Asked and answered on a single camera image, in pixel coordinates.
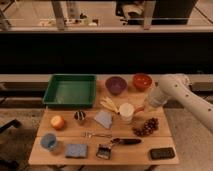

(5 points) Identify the orange red pepper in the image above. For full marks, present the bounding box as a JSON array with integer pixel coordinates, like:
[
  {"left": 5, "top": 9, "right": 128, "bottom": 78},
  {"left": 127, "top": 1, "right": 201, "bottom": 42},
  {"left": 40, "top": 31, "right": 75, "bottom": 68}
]
[{"left": 134, "top": 106, "right": 145, "bottom": 114}]

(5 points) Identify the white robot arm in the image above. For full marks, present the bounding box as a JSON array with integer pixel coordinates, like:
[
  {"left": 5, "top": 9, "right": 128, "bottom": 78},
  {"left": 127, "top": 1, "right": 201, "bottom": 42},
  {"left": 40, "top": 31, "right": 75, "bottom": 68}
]
[{"left": 144, "top": 74, "right": 213, "bottom": 134}]

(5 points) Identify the green plastic tray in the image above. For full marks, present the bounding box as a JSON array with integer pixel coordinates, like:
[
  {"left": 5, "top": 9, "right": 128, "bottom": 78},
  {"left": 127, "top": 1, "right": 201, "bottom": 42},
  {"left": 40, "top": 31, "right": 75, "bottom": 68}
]
[{"left": 43, "top": 74, "right": 96, "bottom": 108}]

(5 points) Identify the dark red grape bunch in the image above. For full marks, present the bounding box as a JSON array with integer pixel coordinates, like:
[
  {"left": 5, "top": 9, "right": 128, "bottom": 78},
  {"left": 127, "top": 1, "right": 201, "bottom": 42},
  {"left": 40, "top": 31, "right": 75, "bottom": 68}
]
[{"left": 133, "top": 118, "right": 159, "bottom": 137}]

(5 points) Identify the white cup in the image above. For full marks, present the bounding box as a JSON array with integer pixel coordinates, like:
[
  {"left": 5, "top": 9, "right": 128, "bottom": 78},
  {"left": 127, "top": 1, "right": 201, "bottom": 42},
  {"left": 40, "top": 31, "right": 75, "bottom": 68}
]
[{"left": 119, "top": 103, "right": 134, "bottom": 123}]

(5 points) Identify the red bowl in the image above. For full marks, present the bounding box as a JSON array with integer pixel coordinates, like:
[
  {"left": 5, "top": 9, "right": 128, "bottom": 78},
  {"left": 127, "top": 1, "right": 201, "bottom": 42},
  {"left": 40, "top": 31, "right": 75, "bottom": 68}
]
[{"left": 133, "top": 73, "right": 152, "bottom": 91}]

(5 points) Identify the wooden table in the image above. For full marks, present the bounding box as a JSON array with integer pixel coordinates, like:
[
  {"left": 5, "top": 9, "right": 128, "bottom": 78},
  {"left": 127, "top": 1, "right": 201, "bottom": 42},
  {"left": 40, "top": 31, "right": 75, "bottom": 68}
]
[{"left": 29, "top": 80, "right": 179, "bottom": 165}]

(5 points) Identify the purple bowl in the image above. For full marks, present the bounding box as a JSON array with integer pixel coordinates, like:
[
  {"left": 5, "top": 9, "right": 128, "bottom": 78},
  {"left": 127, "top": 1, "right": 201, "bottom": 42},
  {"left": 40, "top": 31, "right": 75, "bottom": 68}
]
[{"left": 105, "top": 76, "right": 127, "bottom": 95}]

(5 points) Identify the yellow banana bunch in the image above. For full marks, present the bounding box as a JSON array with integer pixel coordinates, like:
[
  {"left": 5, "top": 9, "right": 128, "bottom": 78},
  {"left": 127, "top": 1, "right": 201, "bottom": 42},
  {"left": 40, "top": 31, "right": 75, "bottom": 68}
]
[{"left": 100, "top": 97, "right": 119, "bottom": 114}]

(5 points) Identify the blue grey cloth piece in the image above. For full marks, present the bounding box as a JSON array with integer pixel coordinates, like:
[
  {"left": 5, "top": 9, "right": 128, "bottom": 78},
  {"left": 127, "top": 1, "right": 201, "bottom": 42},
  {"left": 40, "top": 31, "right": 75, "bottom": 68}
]
[{"left": 94, "top": 111, "right": 112, "bottom": 129}]

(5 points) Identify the black rectangular phone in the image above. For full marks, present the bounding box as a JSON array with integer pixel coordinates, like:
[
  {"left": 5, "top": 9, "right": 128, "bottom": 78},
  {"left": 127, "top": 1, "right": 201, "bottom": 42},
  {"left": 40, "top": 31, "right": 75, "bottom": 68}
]
[{"left": 150, "top": 147, "right": 175, "bottom": 160}]

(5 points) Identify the metal fork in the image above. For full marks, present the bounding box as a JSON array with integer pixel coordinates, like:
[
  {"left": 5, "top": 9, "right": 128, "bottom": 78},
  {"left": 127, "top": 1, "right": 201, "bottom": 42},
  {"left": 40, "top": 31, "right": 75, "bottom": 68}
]
[{"left": 83, "top": 132, "right": 112, "bottom": 138}]

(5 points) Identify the dark striped small cup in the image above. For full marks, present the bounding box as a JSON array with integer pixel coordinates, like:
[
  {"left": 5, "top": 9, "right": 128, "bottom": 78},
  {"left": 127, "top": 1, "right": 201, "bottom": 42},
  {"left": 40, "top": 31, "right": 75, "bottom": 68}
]
[{"left": 74, "top": 110, "right": 86, "bottom": 125}]

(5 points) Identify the blue sponge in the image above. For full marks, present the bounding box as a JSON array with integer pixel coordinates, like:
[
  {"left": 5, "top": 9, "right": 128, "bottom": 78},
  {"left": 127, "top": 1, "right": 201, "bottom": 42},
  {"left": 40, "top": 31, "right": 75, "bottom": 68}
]
[{"left": 65, "top": 144, "right": 88, "bottom": 158}]

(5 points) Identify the orange apple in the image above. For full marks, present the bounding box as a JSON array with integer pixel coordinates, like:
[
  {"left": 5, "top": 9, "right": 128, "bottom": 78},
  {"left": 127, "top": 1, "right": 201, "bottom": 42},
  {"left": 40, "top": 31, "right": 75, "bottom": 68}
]
[{"left": 50, "top": 115, "right": 65, "bottom": 130}]

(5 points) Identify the blue plastic cup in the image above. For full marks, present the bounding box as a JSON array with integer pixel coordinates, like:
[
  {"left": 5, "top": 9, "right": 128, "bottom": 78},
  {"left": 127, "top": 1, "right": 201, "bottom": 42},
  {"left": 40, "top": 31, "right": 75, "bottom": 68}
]
[{"left": 40, "top": 133, "right": 59, "bottom": 152}]

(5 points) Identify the black handled brush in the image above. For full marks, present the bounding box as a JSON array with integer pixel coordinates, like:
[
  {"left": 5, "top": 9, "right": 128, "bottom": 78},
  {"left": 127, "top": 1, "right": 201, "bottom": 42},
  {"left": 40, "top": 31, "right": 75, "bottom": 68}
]
[{"left": 96, "top": 138, "right": 141, "bottom": 160}]

